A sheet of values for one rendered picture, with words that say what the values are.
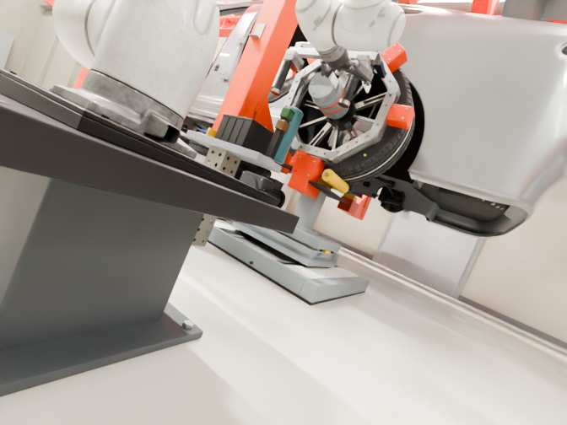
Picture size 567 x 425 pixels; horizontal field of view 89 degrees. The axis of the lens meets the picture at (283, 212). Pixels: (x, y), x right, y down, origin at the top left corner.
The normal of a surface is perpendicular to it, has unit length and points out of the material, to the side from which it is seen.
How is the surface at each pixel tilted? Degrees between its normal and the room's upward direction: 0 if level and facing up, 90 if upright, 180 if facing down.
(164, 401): 0
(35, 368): 0
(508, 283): 90
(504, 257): 90
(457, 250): 90
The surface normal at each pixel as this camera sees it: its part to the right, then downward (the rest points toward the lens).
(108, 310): 0.80, 0.35
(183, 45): 0.68, 0.29
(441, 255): -0.47, -0.17
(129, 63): 0.10, 0.21
